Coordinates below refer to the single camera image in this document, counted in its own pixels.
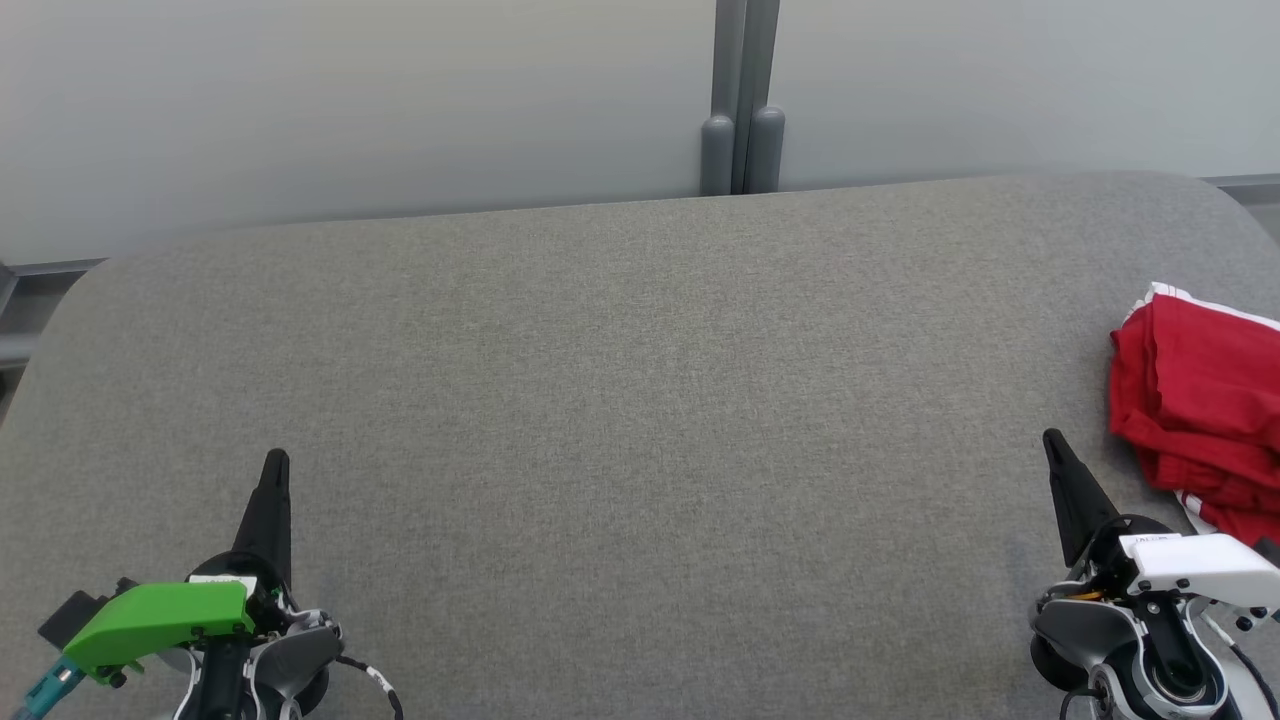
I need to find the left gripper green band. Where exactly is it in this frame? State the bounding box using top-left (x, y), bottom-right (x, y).
top-left (61, 448), bottom-right (298, 688)

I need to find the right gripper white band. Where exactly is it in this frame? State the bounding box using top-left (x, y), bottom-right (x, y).
top-left (1042, 427), bottom-right (1280, 608)

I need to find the thin black banded cable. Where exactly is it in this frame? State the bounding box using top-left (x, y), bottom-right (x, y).
top-left (335, 655), bottom-right (406, 720)

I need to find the red Bulls basketball jersey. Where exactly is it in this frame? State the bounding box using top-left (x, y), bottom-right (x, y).
top-left (1107, 282), bottom-right (1280, 548)

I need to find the grey fabric sofa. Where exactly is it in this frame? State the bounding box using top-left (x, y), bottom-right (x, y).
top-left (0, 168), bottom-right (1280, 720)

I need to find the teal plug left camera cable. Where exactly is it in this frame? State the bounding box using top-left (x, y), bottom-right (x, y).
top-left (8, 655), bottom-right (89, 720)

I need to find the grey vertical partition frame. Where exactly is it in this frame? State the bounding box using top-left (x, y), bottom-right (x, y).
top-left (710, 0), bottom-right (782, 196)

